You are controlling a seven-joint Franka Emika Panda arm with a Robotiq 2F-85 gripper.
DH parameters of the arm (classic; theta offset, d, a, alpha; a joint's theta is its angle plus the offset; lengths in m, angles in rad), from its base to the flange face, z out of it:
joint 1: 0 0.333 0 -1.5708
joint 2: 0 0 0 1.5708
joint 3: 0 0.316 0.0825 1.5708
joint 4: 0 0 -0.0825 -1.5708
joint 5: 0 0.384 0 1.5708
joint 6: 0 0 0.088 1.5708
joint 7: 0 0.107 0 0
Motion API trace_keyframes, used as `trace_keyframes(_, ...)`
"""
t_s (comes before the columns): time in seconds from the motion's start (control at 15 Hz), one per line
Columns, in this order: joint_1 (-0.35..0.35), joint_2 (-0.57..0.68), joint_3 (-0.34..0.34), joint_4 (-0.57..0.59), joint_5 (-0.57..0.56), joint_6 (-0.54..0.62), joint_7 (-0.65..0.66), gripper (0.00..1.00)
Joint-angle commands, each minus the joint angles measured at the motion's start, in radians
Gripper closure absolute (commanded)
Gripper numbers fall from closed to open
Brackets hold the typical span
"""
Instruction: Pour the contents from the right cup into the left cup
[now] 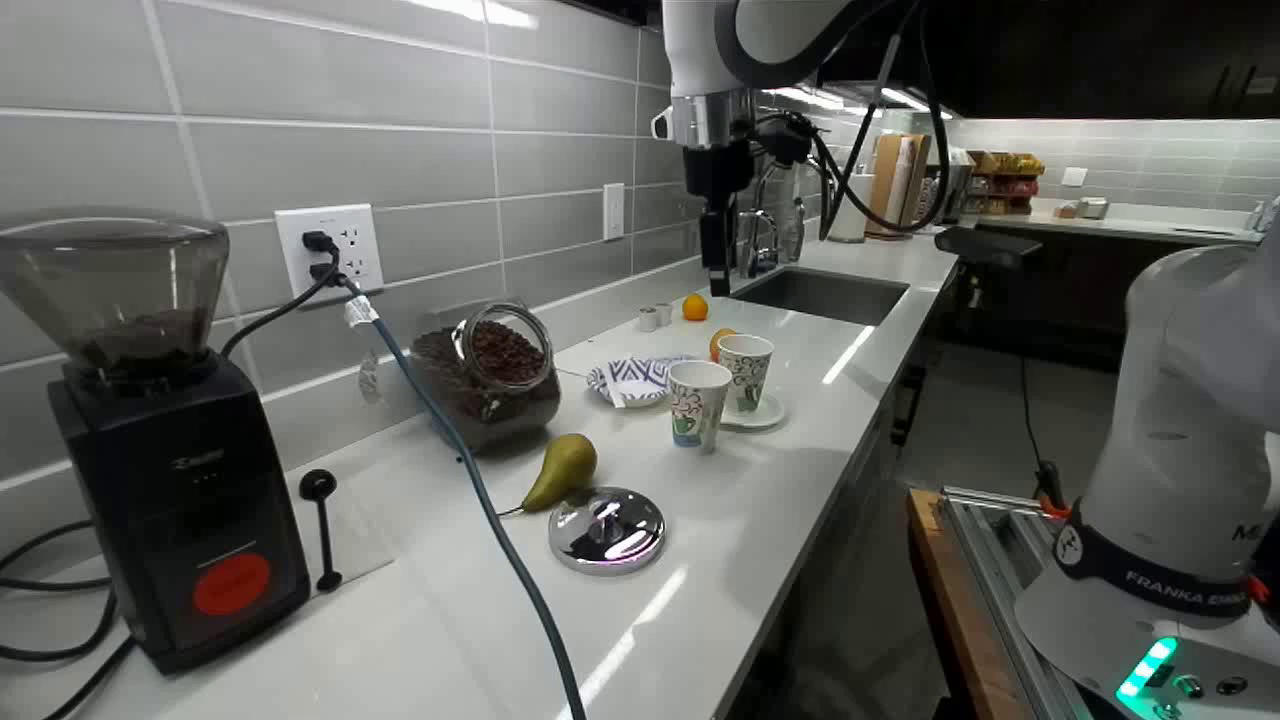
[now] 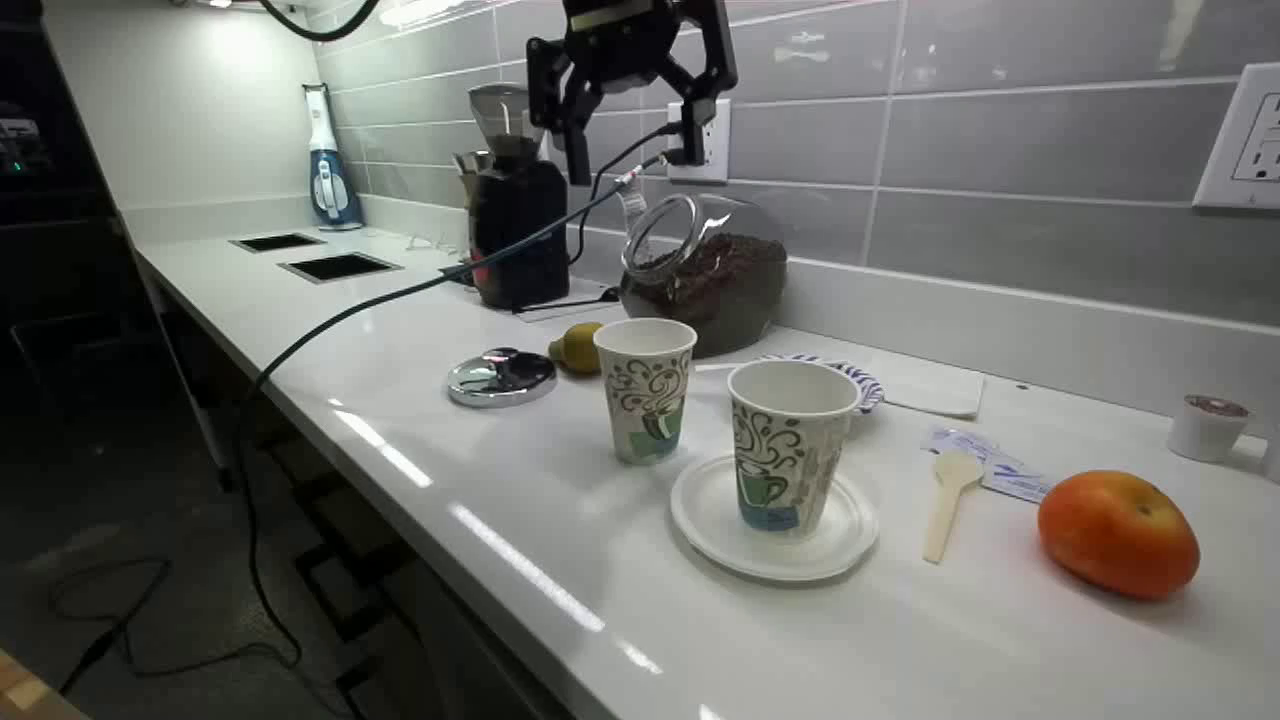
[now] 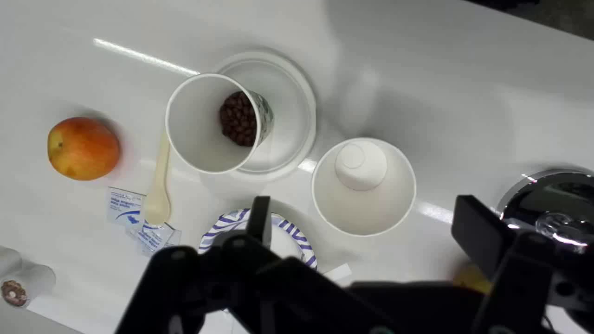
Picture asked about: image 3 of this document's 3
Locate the blue white sachet packet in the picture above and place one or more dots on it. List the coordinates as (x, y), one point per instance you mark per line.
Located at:
(126, 214)

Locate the large white plate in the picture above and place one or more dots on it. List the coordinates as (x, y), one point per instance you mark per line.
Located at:
(364, 198)

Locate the shiny metal cup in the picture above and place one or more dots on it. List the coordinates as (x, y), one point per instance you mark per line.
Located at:
(557, 198)

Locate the brown coffee beans pile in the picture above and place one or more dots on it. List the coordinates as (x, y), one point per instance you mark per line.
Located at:
(237, 120)

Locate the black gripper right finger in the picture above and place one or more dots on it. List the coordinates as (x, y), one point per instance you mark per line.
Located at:
(512, 279)

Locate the small white coffee pod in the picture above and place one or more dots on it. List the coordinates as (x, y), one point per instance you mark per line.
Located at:
(24, 289)

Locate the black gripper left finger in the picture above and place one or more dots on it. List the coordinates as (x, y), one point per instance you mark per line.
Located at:
(204, 290)

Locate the red yellow apple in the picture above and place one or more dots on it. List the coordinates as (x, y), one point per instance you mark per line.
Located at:
(83, 149)

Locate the white plastic plate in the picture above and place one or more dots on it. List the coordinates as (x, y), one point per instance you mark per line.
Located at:
(289, 112)

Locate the printed white paper cup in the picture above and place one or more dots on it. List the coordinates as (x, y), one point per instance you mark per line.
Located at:
(196, 123)

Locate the white paper napkin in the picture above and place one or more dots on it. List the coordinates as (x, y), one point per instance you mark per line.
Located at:
(338, 276)

